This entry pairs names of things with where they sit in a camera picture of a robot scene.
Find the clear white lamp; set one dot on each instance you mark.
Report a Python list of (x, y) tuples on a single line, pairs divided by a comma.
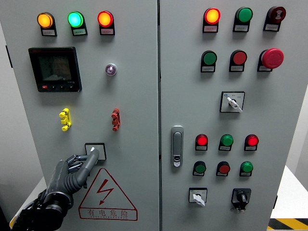
[(111, 69)]

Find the bright green round lamp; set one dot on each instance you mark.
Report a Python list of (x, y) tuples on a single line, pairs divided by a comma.
[(75, 19)]

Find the large red stop button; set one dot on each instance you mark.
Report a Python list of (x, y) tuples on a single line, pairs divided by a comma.
[(272, 58)]

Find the red warning triangle sign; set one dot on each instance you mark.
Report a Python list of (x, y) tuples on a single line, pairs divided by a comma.
[(115, 199)]

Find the large red round lamp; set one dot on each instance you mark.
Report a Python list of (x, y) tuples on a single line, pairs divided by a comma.
[(212, 16), (105, 18)]

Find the small label plate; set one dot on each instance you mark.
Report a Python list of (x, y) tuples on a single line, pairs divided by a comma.
[(48, 32), (244, 173), (208, 69), (107, 31), (264, 68), (198, 173), (210, 29), (250, 148), (272, 27), (241, 28), (221, 174), (201, 148), (224, 148), (236, 68), (79, 31)]

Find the black door hinge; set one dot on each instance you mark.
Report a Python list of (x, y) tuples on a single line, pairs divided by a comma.
[(275, 201), (9, 56)]

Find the silver door lock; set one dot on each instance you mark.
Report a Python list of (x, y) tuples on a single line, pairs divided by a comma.
[(177, 146)]

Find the pale grey cabinet door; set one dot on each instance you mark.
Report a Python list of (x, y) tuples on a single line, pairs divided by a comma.
[(134, 108), (190, 96)]

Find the black display meter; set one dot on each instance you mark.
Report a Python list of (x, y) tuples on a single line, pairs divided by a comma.
[(55, 69)]

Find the yellow round lamp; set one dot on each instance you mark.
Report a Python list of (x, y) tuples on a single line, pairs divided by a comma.
[(45, 20)]

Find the large green push button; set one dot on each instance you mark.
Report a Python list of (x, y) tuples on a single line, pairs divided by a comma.
[(209, 58)]

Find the large dark green lamp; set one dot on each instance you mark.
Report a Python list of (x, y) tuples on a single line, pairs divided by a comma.
[(244, 14)]

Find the small red push button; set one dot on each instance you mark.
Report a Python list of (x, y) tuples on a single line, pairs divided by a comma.
[(224, 168)]

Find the small red round lamp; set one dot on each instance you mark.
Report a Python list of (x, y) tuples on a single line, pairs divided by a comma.
[(252, 140), (201, 140)]

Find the small green push button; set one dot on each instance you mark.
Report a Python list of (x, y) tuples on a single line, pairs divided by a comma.
[(200, 168)]

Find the dark red buzzer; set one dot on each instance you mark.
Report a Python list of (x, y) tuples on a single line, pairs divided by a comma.
[(277, 13)]

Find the large red push button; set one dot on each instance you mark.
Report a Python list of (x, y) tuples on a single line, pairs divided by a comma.
[(239, 57)]

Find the small green round lamp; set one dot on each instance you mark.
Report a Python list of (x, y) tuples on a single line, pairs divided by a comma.
[(227, 140), (247, 167)]

